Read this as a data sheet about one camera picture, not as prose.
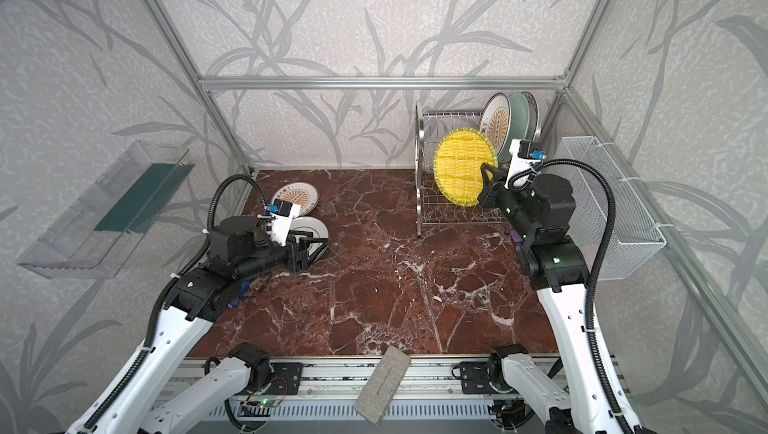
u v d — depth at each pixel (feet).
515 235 1.69
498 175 1.81
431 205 3.45
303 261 1.99
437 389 2.39
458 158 2.23
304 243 1.98
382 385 2.30
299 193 3.68
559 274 1.41
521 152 1.69
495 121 2.75
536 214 1.49
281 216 1.92
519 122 2.56
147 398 1.34
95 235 2.10
